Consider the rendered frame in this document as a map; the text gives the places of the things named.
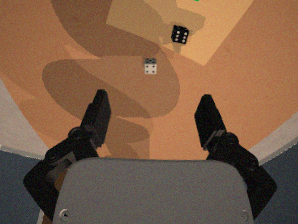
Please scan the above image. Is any tan flat mat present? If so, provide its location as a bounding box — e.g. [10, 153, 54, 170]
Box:
[106, 0, 254, 66]

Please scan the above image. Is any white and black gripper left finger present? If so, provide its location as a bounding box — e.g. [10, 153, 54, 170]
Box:
[23, 89, 111, 222]

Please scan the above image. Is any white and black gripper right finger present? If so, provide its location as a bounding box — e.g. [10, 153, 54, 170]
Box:
[194, 94, 277, 220]

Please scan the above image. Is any white die with black pips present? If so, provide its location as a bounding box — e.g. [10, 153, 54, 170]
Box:
[144, 58, 157, 74]

